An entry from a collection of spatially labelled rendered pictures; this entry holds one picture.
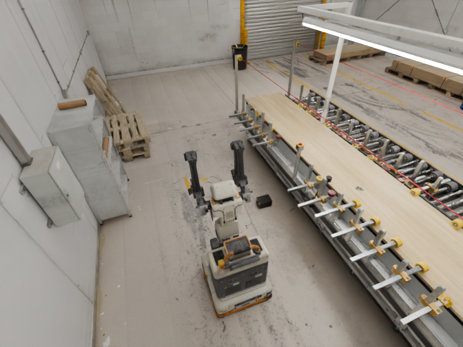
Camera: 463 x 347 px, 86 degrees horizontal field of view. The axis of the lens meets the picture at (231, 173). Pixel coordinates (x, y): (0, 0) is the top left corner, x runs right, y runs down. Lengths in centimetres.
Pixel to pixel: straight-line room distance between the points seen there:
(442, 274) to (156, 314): 269
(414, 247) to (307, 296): 120
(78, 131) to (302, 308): 310
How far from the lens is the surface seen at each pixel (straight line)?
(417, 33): 232
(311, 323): 311
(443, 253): 290
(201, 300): 314
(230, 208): 225
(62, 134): 328
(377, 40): 251
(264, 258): 244
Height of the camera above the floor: 287
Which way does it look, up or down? 40 degrees down
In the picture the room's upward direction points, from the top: 2 degrees counter-clockwise
